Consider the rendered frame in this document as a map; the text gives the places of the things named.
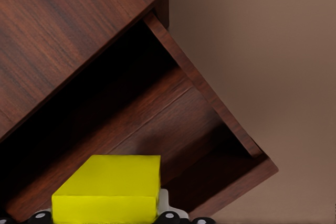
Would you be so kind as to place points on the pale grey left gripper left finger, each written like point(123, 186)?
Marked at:
point(40, 216)

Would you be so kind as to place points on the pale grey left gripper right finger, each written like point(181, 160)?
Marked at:
point(165, 203)

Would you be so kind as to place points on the yellow square block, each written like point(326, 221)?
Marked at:
point(110, 182)

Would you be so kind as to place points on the dark wooden cabinet body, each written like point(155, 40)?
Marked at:
point(65, 24)

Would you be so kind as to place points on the dark wooden drawer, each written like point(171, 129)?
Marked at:
point(178, 108)

